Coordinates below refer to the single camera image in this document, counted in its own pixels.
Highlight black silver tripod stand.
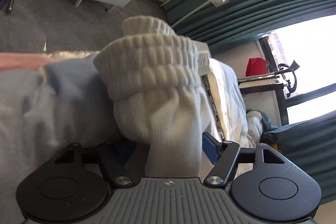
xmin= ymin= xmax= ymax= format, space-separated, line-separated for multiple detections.
xmin=238 ymin=60 xmax=300 ymax=98

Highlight teal curtain right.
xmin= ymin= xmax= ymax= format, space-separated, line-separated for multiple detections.
xmin=260 ymin=111 xmax=336 ymax=204

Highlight cream white sweatpants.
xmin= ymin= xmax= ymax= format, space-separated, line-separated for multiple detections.
xmin=93 ymin=16 xmax=215 ymax=177

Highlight pink pastel bed sheet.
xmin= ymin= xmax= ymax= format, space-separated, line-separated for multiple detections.
xmin=0 ymin=52 xmax=253 ymax=224

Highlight teal curtain left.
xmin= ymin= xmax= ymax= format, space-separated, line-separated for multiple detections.
xmin=163 ymin=0 xmax=335 ymax=53

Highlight window frame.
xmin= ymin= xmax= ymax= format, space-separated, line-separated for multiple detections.
xmin=258 ymin=13 xmax=336 ymax=126

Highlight teal curtain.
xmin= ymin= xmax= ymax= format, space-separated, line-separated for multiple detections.
xmin=163 ymin=0 xmax=335 ymax=53
xmin=260 ymin=111 xmax=336 ymax=204

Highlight pile of clothes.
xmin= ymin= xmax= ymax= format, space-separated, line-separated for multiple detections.
xmin=246 ymin=110 xmax=278 ymax=148

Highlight red bag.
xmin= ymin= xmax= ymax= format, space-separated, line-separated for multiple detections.
xmin=245 ymin=57 xmax=269 ymax=77

